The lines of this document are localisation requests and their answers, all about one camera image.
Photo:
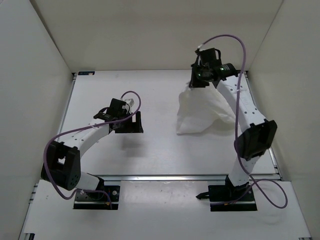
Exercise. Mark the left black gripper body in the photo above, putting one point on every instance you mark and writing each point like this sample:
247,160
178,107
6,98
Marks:
124,114

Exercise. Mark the aluminium front rail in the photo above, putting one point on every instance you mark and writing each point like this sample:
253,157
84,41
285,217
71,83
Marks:
163,178

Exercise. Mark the white pleated skirt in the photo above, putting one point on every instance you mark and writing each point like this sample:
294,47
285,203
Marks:
199,108

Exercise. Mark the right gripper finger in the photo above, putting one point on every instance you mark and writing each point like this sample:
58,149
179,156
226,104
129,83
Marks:
193,78
200,83

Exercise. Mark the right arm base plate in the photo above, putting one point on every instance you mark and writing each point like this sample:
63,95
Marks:
221,199

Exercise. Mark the left blue corner label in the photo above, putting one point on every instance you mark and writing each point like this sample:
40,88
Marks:
86,73

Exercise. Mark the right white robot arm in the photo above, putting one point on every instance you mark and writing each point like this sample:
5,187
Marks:
257,133

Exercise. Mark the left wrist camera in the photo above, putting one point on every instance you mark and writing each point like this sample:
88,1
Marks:
129,103

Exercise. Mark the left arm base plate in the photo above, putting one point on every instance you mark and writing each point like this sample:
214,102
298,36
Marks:
98,201

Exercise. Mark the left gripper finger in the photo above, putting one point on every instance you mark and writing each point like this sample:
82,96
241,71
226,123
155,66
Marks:
137,124
126,127

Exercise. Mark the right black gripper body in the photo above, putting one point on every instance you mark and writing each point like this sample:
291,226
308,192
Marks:
200,70

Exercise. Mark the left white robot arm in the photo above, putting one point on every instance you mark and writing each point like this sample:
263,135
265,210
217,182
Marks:
62,165

